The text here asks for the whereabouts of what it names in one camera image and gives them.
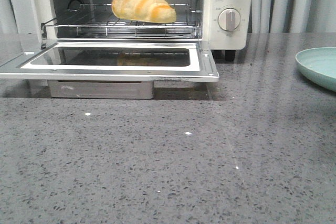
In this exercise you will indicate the glass oven door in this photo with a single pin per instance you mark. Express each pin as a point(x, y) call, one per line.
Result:
point(128, 61)

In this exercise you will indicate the golden croissant bread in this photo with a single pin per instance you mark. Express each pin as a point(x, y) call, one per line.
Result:
point(152, 11)

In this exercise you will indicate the lower oven knob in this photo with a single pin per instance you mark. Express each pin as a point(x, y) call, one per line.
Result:
point(229, 19)

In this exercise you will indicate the white Toshiba toaster oven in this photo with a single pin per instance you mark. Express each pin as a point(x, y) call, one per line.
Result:
point(228, 37)

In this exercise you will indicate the grey curtain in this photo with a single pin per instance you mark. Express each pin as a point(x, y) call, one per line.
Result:
point(267, 16)

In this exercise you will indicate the light green plate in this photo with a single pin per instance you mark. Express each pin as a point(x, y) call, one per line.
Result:
point(318, 65)

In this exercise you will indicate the wire oven rack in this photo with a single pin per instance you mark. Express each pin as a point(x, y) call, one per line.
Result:
point(98, 20)

